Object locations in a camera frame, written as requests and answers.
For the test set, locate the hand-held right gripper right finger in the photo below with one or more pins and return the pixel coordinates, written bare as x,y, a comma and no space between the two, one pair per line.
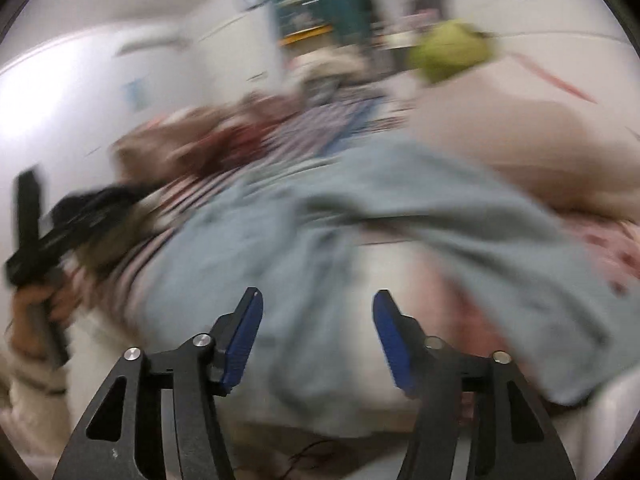
395,347

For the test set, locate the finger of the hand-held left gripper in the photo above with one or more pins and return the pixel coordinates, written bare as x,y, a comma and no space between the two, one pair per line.
100,202

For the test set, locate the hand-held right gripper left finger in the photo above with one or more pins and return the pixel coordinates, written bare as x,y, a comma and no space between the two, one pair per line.
242,342

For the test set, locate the light grey sweatshirt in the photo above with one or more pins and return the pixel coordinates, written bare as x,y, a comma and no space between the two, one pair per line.
310,260

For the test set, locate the person's left forearm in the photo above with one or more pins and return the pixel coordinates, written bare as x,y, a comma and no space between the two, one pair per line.
30,400

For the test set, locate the person's left hand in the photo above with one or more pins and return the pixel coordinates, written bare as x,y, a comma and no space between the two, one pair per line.
32,327

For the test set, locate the red-brown garment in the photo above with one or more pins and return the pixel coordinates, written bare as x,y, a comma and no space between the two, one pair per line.
235,145

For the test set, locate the striped plush blanket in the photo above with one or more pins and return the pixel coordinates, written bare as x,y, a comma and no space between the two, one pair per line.
280,140

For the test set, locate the polka dot bed sheet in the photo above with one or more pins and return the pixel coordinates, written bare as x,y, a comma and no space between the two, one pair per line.
612,255

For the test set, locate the large ribbed beige pillow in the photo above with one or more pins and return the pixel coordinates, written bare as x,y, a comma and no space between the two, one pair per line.
530,145

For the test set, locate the beige duvet pile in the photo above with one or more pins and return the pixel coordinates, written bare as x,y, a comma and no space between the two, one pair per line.
325,75

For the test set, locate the teal curtain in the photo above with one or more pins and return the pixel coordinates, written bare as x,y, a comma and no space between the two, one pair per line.
310,0

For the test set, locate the green plush toy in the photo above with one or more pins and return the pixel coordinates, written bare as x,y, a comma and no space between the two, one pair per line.
450,50

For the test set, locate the white bed headboard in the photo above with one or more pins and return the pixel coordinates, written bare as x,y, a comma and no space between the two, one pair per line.
560,25

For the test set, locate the small blue wall poster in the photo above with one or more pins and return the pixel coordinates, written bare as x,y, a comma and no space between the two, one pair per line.
134,94

